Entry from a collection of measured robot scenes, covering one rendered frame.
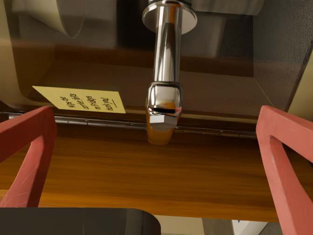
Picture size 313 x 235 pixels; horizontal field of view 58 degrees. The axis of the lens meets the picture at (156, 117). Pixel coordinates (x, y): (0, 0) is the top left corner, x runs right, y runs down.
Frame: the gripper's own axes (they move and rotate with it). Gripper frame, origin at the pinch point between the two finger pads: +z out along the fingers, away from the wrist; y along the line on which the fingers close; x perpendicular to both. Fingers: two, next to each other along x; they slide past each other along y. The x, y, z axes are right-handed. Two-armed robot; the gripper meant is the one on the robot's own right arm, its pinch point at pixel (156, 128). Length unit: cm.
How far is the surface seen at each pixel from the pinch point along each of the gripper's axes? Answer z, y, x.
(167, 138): 3.5, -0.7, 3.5
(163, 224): 60, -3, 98
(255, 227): 24, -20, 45
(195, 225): 60, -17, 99
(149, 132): 2.7, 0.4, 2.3
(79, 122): 20.8, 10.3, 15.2
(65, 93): 12.9, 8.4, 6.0
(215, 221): 45, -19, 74
